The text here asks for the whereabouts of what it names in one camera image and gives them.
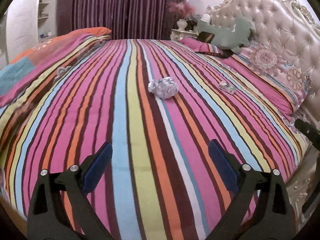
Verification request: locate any white paper ball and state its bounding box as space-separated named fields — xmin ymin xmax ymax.
xmin=148 ymin=76 xmax=179 ymax=100

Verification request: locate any ornate white nightstand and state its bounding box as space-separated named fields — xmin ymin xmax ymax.
xmin=286 ymin=145 xmax=319 ymax=232

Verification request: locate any floral pink pillow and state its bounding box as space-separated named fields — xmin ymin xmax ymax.
xmin=223 ymin=40 xmax=312 ymax=119

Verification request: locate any small tissue pack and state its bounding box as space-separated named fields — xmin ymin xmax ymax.
xmin=219 ymin=81 xmax=236 ymax=95

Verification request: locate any tufted beige headboard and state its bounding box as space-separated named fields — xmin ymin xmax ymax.
xmin=206 ymin=0 xmax=319 ymax=122

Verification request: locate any green plush toy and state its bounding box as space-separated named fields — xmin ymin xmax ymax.
xmin=197 ymin=16 xmax=255 ymax=54

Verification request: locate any small pink pillow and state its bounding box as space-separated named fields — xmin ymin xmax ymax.
xmin=179 ymin=37 xmax=233 ymax=59

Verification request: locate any striped colourful bedspread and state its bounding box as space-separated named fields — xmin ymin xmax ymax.
xmin=1 ymin=36 xmax=308 ymax=239

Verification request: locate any far white nightstand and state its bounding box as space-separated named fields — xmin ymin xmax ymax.
xmin=170 ymin=29 xmax=198 ymax=42

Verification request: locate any pink flower vase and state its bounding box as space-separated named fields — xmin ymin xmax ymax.
xmin=169 ymin=1 xmax=195 ymax=31

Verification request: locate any white wardrobe shelf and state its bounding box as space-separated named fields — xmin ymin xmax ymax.
xmin=1 ymin=0 xmax=57 ymax=65

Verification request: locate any purple curtain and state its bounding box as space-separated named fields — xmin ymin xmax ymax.
xmin=56 ymin=0 xmax=184 ymax=40

